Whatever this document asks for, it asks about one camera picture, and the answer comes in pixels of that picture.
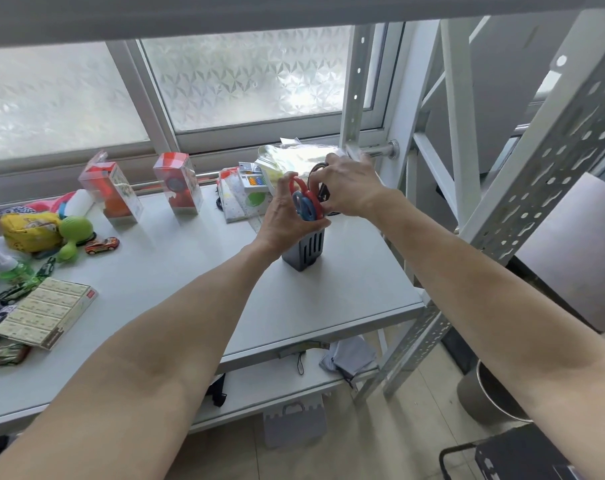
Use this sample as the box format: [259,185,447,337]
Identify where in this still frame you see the person's left hand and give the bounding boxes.
[252,174,332,255]

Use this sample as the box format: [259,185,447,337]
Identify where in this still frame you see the person's right hand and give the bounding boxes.
[310,154,402,230]

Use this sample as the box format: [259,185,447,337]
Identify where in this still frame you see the black handled scissors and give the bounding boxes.
[309,162,342,217]

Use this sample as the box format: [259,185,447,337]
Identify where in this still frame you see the red handled scissors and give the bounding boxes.
[287,175,326,221]

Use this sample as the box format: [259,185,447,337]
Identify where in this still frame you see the grey slotted scissors holder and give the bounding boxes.
[281,226,329,273]

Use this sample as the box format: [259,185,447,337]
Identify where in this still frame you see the person's left forearm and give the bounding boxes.
[0,239,289,480]

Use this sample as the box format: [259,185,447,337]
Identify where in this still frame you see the person's right forearm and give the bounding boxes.
[372,189,605,448]

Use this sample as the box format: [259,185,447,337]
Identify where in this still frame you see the clear plastic bag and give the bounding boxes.
[255,139,366,188]

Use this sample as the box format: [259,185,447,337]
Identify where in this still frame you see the colourful toy set package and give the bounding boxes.
[216,162,274,224]

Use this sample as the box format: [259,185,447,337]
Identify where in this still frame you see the clear box with red toy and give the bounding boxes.
[153,152,204,216]

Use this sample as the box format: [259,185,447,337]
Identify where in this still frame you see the frosted glass window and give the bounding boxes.
[0,22,406,165]

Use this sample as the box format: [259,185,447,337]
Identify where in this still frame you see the clear box with orange toy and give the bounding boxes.
[78,151,144,226]

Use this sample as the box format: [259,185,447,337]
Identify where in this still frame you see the grey folded cloth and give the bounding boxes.
[319,337,379,381]

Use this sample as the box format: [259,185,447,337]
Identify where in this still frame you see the red toy car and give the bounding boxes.
[84,237,120,256]

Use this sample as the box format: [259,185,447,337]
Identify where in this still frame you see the white plastic bottle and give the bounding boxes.
[63,189,93,218]

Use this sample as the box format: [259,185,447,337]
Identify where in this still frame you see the white perforated metal shelf rack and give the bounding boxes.
[0,0,605,443]

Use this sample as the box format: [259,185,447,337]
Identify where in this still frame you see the black pouch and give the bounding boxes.
[206,373,226,409]

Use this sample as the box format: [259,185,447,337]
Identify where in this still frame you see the green rubber ball toy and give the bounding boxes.
[56,216,94,262]

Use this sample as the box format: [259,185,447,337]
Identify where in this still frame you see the pink plush toy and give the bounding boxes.
[38,192,78,218]

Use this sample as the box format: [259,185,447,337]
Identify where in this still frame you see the grey castle shaped paper bag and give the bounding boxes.
[262,394,329,449]

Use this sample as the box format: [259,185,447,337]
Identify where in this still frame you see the yellow printed pouch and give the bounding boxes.
[0,212,64,254]

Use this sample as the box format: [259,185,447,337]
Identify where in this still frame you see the brown board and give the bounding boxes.
[514,172,605,334]

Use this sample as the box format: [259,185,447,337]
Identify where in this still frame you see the grey metal bin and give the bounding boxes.
[457,359,534,426]

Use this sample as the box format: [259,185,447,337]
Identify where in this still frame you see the beige box of packets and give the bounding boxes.
[0,278,99,351]

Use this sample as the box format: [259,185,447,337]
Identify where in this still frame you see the green clear bottle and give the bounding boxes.
[0,250,34,286]

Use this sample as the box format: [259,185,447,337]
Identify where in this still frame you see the camouflage toy car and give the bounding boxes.
[0,342,31,368]

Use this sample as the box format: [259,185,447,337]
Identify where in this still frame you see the black metal cart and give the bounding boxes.
[438,423,591,480]

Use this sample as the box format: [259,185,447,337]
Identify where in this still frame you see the blue handled scissors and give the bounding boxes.
[291,191,317,222]

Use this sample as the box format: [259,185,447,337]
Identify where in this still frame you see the metal wall rod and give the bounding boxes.
[361,139,402,159]

